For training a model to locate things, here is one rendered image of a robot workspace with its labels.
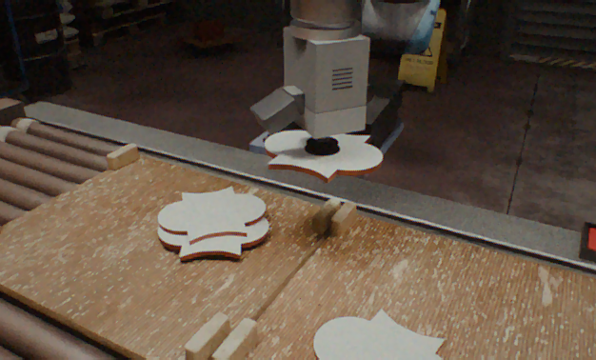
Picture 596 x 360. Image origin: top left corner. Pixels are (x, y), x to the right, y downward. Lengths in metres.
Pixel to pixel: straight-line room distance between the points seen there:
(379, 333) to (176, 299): 0.23
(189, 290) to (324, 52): 0.31
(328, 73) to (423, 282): 0.28
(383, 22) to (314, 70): 0.50
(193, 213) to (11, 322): 0.25
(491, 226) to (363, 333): 0.33
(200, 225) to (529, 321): 0.41
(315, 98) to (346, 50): 0.06
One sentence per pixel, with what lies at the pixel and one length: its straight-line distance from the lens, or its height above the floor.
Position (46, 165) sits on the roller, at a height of 0.91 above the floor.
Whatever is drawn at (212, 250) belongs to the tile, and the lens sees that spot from 0.68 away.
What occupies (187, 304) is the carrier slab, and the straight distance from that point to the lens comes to 0.63.
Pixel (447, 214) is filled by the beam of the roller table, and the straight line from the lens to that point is 0.84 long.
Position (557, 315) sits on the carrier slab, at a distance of 0.67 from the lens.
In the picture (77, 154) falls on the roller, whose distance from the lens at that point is 1.07.
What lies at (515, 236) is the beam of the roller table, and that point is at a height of 0.92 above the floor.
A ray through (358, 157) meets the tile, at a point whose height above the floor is 1.08.
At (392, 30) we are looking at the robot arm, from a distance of 1.03.
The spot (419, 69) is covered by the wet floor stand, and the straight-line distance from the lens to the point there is 4.23.
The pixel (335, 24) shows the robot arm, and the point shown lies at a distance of 0.56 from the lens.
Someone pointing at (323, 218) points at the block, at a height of 0.96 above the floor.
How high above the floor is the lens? 1.35
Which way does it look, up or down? 28 degrees down
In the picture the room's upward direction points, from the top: straight up
